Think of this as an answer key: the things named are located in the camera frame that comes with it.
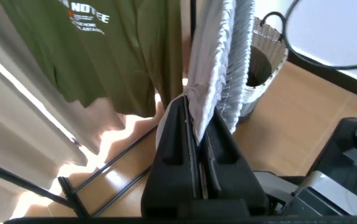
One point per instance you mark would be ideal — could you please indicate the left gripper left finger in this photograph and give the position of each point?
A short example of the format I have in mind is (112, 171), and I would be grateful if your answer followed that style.
(172, 180)

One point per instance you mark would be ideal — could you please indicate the black clothes rack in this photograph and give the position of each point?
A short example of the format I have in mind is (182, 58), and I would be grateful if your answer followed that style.
(10, 178)

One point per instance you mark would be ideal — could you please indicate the white laundry basket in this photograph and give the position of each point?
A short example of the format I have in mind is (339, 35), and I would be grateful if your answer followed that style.
(268, 46)

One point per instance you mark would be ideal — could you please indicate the green printed shirt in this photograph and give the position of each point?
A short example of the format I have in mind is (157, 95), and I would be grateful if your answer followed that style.
(103, 62)

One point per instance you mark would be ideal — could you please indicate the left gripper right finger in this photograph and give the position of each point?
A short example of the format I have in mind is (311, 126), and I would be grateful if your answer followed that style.
(234, 183)

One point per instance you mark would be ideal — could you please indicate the pale grey garment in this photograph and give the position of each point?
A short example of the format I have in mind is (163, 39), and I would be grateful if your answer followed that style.
(209, 62)

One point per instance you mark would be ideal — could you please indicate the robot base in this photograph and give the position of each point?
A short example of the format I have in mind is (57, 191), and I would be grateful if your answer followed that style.
(337, 149)

